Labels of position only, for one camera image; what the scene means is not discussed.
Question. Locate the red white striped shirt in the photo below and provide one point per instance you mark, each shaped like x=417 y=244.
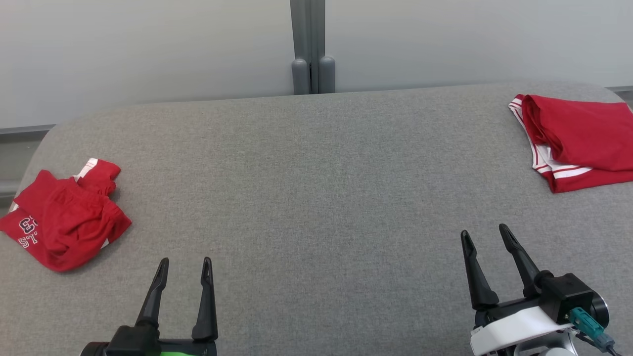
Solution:
x=588 y=138

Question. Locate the grey partition bottom rail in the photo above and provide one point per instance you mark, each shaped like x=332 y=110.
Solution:
x=620 y=90
x=24 y=130

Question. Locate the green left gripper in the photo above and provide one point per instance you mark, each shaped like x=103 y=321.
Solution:
x=198 y=348

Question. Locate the grey partition post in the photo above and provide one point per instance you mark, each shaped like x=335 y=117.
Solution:
x=312 y=44

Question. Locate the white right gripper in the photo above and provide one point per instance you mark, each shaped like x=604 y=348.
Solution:
x=514 y=329

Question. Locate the grey fabric sofa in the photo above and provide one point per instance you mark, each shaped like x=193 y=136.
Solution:
x=316 y=198

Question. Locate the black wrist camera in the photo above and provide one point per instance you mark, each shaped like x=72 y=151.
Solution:
x=133 y=341
x=568 y=296

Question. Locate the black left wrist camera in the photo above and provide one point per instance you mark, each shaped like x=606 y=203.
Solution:
x=133 y=341

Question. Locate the red printed shorts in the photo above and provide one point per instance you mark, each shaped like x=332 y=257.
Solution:
x=64 y=222

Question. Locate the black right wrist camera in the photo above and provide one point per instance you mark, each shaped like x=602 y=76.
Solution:
x=568 y=296

